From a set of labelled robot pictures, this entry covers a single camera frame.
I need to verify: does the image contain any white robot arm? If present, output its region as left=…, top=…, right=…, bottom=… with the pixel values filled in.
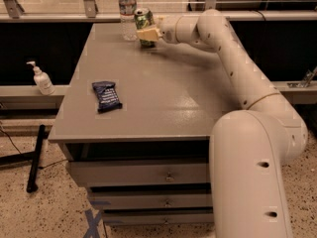
left=137, top=9, right=308, bottom=238

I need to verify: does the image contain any green soda can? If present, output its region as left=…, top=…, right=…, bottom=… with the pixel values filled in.
left=134, top=8, right=155, bottom=48

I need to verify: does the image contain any blue tape cross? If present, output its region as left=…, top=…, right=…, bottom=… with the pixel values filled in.
left=83, top=202, right=110, bottom=238

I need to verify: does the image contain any metal window bracket middle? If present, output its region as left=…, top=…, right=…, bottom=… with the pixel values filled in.
left=83, top=0, right=98, bottom=18

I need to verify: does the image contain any dark blue snack bar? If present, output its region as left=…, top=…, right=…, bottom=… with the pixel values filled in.
left=92, top=81, right=123, bottom=113

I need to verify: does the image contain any top grey drawer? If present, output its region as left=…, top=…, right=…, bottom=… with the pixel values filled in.
left=66, top=159, right=210, bottom=187

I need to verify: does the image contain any grey drawer cabinet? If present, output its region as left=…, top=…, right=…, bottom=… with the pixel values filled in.
left=48, top=20, right=239, bottom=227

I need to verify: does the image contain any middle grey drawer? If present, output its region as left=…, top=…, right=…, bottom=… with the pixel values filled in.
left=88, top=192, right=212, bottom=210

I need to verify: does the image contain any grey drawer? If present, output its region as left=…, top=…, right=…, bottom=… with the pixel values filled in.
left=102, top=208, right=214, bottom=226
left=66, top=159, right=210, bottom=187
left=88, top=192, right=212, bottom=210

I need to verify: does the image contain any black floor stand bar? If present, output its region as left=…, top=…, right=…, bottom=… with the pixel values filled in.
left=0, top=125, right=46, bottom=193

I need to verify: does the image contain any black cable on floor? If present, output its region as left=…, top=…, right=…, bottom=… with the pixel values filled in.
left=0, top=121, right=68, bottom=171

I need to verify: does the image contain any metal window bracket left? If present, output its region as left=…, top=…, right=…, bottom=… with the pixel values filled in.
left=3, top=0, right=24, bottom=19

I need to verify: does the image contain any white pump dispenser bottle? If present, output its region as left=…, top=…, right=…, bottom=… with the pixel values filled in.
left=28, top=60, right=54, bottom=95

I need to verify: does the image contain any clear plastic water bottle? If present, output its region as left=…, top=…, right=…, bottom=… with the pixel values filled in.
left=118, top=0, right=137, bottom=41

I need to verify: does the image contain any bottom grey drawer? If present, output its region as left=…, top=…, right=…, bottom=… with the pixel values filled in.
left=102, top=208, right=214, bottom=226

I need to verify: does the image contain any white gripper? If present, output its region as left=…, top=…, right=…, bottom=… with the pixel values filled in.
left=137, top=16, right=180, bottom=44

